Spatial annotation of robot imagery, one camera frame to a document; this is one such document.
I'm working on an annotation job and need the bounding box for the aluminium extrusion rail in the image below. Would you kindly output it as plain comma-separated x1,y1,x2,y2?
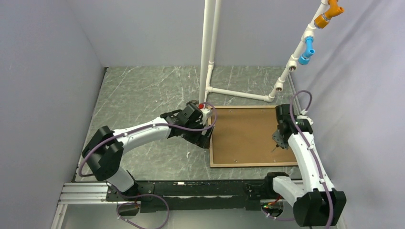
58,182,108,205

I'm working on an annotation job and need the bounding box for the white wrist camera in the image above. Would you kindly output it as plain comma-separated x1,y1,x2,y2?
198,104,213,124
298,109,311,120

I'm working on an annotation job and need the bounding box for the blue pipe fitting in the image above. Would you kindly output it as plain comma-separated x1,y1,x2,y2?
298,36,316,65

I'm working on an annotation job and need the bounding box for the steel claw hammer black grip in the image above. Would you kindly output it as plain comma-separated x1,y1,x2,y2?
186,100,199,106

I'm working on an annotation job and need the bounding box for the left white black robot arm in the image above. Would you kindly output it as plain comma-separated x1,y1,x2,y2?
78,101,217,200

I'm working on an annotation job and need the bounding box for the white PVC pipe structure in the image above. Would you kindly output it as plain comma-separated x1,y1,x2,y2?
199,0,329,103

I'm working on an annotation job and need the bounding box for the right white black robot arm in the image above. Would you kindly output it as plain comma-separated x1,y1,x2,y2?
263,104,347,228

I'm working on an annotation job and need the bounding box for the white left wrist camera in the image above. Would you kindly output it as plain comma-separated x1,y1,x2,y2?
198,104,213,124

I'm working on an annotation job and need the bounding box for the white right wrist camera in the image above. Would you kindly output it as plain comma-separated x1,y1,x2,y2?
298,109,311,120

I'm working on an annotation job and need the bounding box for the orange pipe fitting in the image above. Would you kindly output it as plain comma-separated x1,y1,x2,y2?
313,0,344,29

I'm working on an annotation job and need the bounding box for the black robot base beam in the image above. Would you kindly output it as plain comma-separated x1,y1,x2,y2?
106,179,278,213

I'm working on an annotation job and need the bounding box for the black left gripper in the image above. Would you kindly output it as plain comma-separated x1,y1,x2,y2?
181,120,213,149

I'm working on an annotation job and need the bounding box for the black wooden picture frame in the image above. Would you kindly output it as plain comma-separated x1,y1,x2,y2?
208,105,298,168

